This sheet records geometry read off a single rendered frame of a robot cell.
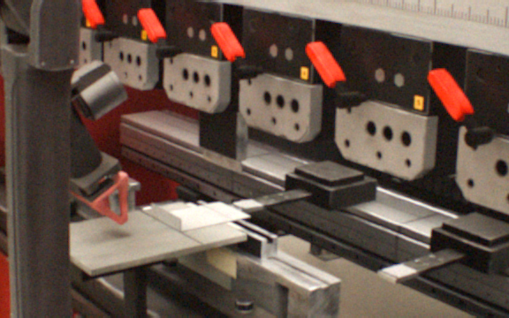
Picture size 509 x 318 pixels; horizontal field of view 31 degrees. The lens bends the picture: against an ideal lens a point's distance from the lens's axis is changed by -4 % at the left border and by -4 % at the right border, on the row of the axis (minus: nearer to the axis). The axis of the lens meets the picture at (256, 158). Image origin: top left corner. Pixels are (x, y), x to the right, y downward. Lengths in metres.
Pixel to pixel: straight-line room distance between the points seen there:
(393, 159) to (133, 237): 0.45
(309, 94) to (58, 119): 0.45
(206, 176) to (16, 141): 1.12
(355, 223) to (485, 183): 0.61
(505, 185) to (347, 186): 0.62
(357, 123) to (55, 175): 0.43
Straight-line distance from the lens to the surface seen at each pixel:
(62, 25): 0.78
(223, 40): 1.27
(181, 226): 1.41
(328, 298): 1.31
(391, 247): 1.53
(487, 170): 1.00
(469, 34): 1.00
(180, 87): 1.43
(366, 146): 1.12
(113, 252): 1.32
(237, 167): 1.41
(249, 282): 1.39
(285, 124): 1.23
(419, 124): 1.06
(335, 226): 1.62
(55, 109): 0.83
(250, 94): 1.29
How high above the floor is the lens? 1.48
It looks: 16 degrees down
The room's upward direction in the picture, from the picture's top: 2 degrees clockwise
